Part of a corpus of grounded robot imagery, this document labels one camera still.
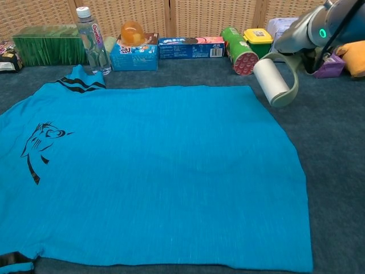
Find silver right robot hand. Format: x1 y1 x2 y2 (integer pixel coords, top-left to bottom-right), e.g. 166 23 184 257
274 11 318 72

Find pale green lint roller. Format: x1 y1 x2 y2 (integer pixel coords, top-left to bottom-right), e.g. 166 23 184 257
253 52 303 108

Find white wet wipes pack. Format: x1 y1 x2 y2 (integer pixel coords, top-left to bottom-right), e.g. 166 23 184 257
266 17 299 53

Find green container yellow lid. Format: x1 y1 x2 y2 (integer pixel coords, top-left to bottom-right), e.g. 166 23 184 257
242 27 274 62

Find small purple box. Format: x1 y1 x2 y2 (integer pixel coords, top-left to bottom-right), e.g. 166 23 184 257
313 51 346 79

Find green chips can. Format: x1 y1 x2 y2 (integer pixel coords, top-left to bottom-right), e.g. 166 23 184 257
220 26 260 76

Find orange plush toy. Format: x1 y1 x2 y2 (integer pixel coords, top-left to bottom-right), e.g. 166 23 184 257
335 39 365 78

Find woven folding screen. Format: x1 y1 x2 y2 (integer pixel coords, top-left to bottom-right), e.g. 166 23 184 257
0 0 365 43

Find blue pink cookie box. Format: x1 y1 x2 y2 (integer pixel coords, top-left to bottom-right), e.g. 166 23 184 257
157 36 226 60

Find dark blue table mat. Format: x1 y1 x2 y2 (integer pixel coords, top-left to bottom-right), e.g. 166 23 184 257
0 58 365 274

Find blue snack carton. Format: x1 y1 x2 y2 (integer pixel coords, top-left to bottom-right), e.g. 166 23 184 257
109 33 160 72

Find orange jelly cup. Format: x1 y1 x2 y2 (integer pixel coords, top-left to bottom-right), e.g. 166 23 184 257
120 20 145 46

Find blue cat print t-shirt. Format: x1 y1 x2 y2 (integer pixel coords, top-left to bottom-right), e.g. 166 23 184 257
0 64 314 274

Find clear plastic water bottle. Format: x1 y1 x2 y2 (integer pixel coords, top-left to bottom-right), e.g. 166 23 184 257
75 6 112 76

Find green grass print box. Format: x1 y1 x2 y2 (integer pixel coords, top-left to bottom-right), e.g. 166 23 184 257
11 24 89 68

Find purple black snack bag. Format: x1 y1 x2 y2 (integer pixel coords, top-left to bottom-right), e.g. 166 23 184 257
0 40 23 74

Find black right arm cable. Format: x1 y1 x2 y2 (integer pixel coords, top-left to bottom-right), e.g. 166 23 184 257
312 0 363 72

